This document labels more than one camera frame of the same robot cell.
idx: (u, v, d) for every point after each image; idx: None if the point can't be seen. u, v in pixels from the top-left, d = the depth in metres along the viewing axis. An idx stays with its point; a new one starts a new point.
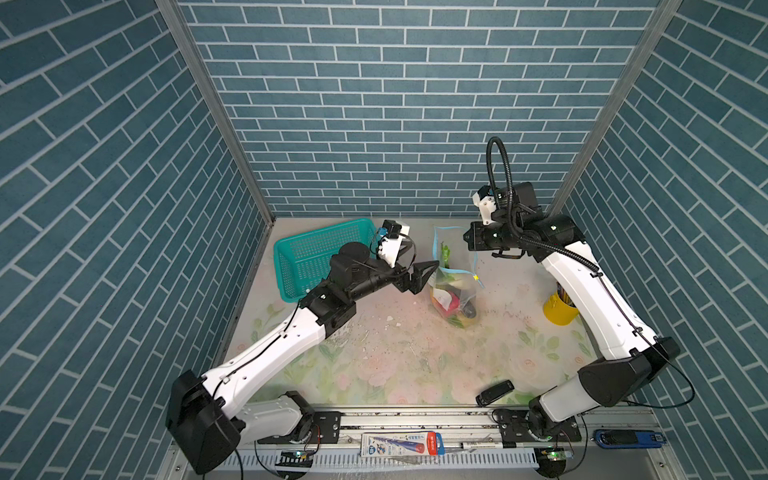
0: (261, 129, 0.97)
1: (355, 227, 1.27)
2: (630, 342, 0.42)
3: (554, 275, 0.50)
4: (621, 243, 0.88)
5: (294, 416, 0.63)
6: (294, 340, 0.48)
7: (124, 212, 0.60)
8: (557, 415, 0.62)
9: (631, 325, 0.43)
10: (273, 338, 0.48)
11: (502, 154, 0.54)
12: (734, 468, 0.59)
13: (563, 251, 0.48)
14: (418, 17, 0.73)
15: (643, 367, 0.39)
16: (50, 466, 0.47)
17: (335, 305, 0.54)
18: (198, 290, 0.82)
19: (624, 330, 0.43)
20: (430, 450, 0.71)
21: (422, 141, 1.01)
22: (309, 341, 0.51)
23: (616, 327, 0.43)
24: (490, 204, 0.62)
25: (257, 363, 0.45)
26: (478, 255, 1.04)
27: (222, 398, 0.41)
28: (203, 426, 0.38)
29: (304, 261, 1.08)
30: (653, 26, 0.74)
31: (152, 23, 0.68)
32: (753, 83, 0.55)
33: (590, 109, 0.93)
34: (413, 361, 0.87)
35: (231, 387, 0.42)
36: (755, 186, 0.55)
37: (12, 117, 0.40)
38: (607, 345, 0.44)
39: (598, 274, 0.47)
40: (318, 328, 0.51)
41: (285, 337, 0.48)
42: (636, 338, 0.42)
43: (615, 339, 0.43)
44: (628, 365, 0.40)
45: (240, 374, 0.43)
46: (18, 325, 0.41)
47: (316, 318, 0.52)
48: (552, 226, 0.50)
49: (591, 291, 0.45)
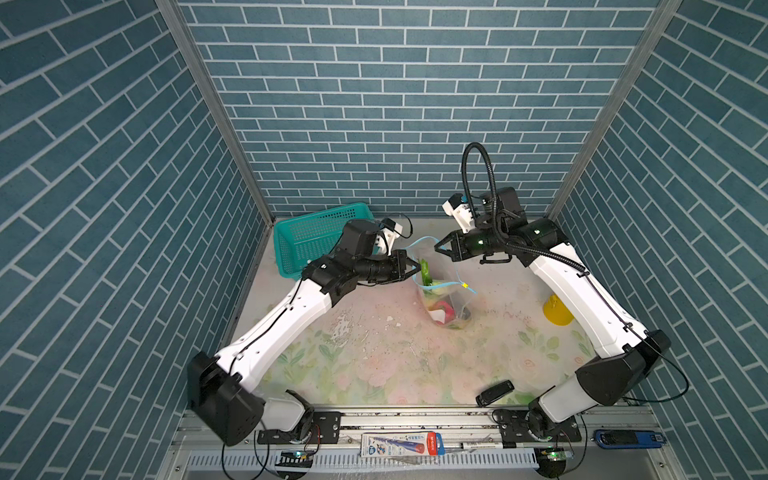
0: (261, 129, 0.97)
1: (352, 213, 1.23)
2: (623, 338, 0.43)
3: (543, 278, 0.51)
4: (621, 244, 0.88)
5: (298, 409, 0.64)
6: (302, 310, 0.48)
7: (124, 212, 0.60)
8: (557, 416, 0.62)
9: (622, 321, 0.44)
10: (279, 310, 0.48)
11: (484, 156, 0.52)
12: (733, 468, 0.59)
13: (549, 254, 0.49)
14: (418, 17, 0.73)
15: (637, 363, 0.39)
16: (50, 466, 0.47)
17: (339, 273, 0.53)
18: (198, 290, 0.82)
19: (615, 327, 0.43)
20: (430, 450, 0.71)
21: (421, 141, 1.01)
22: (317, 310, 0.51)
23: (606, 324, 0.44)
24: (463, 212, 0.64)
25: (269, 336, 0.45)
26: (465, 262, 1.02)
27: (239, 374, 0.41)
28: (227, 402, 0.38)
29: (304, 243, 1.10)
30: (654, 26, 0.74)
31: (152, 23, 0.68)
32: (753, 83, 0.55)
33: (589, 110, 0.93)
34: (413, 361, 0.87)
35: (245, 363, 0.42)
36: (755, 186, 0.55)
37: (11, 118, 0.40)
38: (600, 343, 0.44)
39: (584, 274, 0.48)
40: (325, 296, 0.51)
41: (292, 308, 0.48)
42: (627, 333, 0.43)
43: (607, 336, 0.43)
44: (622, 361, 0.41)
45: (253, 349, 0.43)
46: (18, 325, 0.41)
47: (322, 286, 0.51)
48: (536, 230, 0.51)
49: (578, 291, 0.46)
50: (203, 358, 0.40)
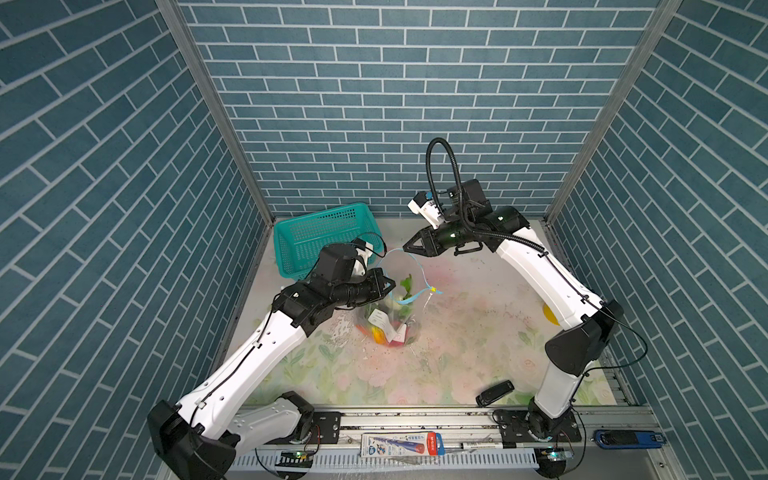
0: (261, 129, 0.97)
1: (352, 213, 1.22)
2: (580, 309, 0.46)
3: (508, 260, 0.55)
4: (621, 244, 0.88)
5: (294, 416, 0.63)
6: (271, 347, 0.46)
7: (124, 212, 0.60)
8: (552, 411, 0.63)
9: (580, 293, 0.48)
10: (247, 348, 0.45)
11: (446, 151, 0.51)
12: (733, 468, 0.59)
13: (511, 237, 0.52)
14: (418, 17, 0.73)
15: (595, 331, 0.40)
16: (50, 466, 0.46)
17: (314, 301, 0.50)
18: (198, 290, 0.82)
19: (574, 299, 0.47)
20: (430, 450, 0.71)
21: (421, 141, 1.01)
22: (288, 345, 0.49)
23: (564, 297, 0.48)
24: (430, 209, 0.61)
25: (236, 378, 0.42)
26: (465, 262, 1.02)
27: (200, 425, 0.38)
28: (187, 456, 0.36)
29: (304, 243, 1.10)
30: (653, 26, 0.74)
31: (152, 23, 0.68)
32: (753, 83, 0.55)
33: (589, 110, 0.93)
34: (413, 361, 0.87)
35: (207, 413, 0.39)
36: (755, 186, 0.55)
37: (11, 118, 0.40)
38: (561, 316, 0.48)
39: (545, 253, 0.51)
40: (296, 330, 0.48)
41: (260, 346, 0.45)
42: (585, 304, 0.47)
43: (567, 308, 0.47)
44: (582, 331, 0.44)
45: (217, 395, 0.41)
46: (18, 325, 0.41)
47: (294, 321, 0.48)
48: (500, 217, 0.54)
49: (541, 269, 0.50)
50: (167, 404, 0.40)
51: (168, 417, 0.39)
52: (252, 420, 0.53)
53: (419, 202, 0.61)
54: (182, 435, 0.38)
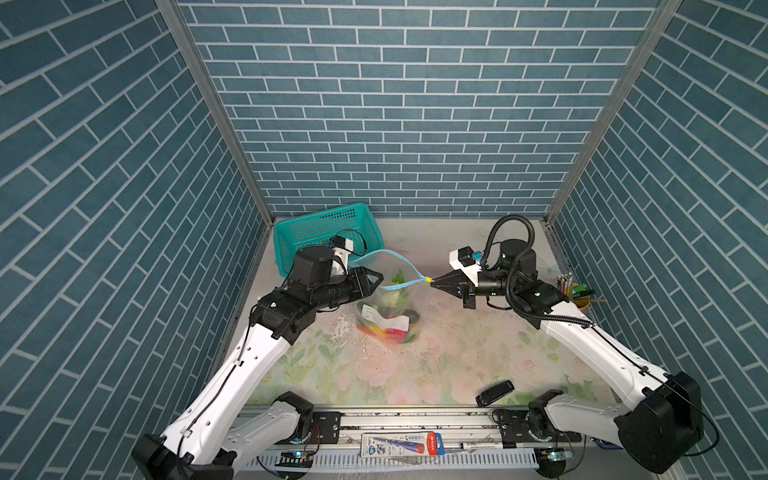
0: (260, 129, 0.97)
1: (352, 213, 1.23)
2: (641, 381, 0.42)
3: (555, 336, 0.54)
4: (620, 243, 0.89)
5: (291, 418, 0.63)
6: (254, 362, 0.44)
7: (124, 212, 0.60)
8: (562, 423, 0.61)
9: (638, 365, 0.44)
10: (228, 367, 0.43)
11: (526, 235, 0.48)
12: (733, 468, 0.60)
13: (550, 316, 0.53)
14: (418, 17, 0.73)
15: (667, 409, 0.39)
16: (50, 466, 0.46)
17: (298, 308, 0.49)
18: (198, 290, 0.82)
19: (630, 371, 0.43)
20: (430, 450, 0.71)
21: (421, 141, 1.01)
22: (270, 357, 0.47)
23: (620, 370, 0.44)
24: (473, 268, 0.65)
25: (222, 399, 0.41)
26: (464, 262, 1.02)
27: (190, 452, 0.37)
28: None
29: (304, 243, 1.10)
30: (653, 26, 0.74)
31: (152, 23, 0.68)
32: (753, 83, 0.55)
33: (590, 110, 0.93)
34: (413, 361, 0.87)
35: (195, 439, 0.38)
36: (755, 186, 0.55)
37: (12, 118, 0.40)
38: (625, 393, 0.43)
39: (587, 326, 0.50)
40: (277, 341, 0.46)
41: (241, 365, 0.43)
42: (645, 377, 0.43)
43: (626, 382, 0.43)
44: (651, 410, 0.39)
45: (202, 420, 0.40)
46: (18, 325, 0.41)
47: (277, 332, 0.46)
48: (537, 292, 0.57)
49: (589, 343, 0.48)
50: (151, 438, 0.39)
51: (154, 448, 0.37)
52: (249, 431, 0.53)
53: (460, 254, 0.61)
54: (171, 466, 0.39)
